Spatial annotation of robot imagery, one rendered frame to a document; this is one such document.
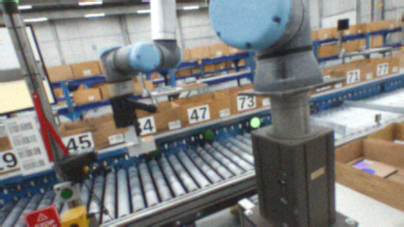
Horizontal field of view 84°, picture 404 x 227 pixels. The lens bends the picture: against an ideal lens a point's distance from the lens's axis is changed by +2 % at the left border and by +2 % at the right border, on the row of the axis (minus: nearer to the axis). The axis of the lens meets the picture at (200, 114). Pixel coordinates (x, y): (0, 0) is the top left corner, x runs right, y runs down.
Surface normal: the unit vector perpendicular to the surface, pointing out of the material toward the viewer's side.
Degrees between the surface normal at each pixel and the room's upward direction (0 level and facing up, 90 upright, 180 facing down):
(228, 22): 92
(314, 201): 90
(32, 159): 90
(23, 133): 90
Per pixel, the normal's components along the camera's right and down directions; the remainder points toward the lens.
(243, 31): -0.50, 0.32
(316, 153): 0.43, 0.14
